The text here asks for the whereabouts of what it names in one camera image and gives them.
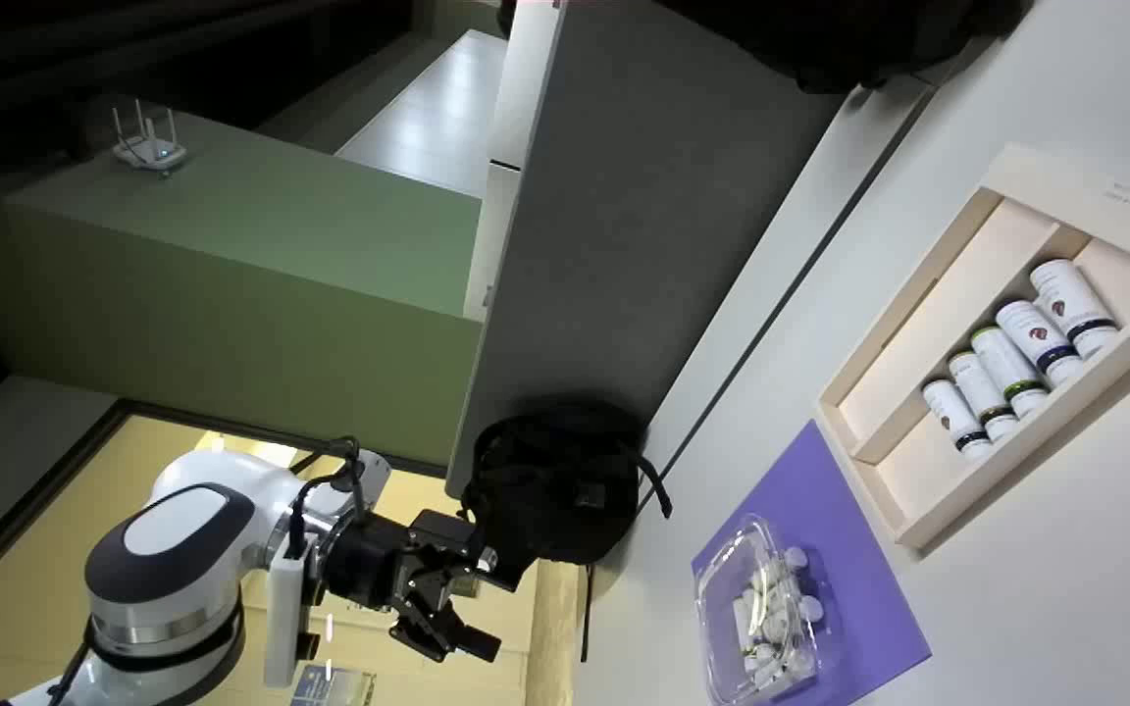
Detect black backpack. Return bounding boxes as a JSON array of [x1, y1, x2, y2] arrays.
[[458, 395, 675, 668], [659, 0, 1034, 99]]

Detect small blue grey box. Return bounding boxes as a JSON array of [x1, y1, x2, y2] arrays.
[[285, 663, 380, 706]]

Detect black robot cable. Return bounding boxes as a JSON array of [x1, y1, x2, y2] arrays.
[[282, 438, 370, 562]]

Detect pale grey desk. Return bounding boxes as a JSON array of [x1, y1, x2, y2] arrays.
[[333, 27, 518, 203]]

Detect grey desk partition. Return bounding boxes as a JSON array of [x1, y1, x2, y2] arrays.
[[445, 0, 854, 502]]

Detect light wooden compartment tray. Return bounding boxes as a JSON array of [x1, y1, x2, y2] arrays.
[[811, 143, 1130, 562]]

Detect green cabinet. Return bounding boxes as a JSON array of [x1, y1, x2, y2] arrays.
[[0, 109, 487, 472]]

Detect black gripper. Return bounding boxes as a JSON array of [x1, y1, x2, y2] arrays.
[[318, 509, 521, 663]]

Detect purple mat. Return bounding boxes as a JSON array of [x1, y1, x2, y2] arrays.
[[686, 420, 935, 706]]

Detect white bottle with dark band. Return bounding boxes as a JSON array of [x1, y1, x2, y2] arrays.
[[969, 322, 1053, 422], [994, 293, 1091, 392], [920, 374, 997, 460], [947, 349, 1023, 445], [1027, 254, 1126, 362]]

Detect clear plastic container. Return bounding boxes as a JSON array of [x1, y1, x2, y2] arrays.
[[691, 514, 832, 706]]

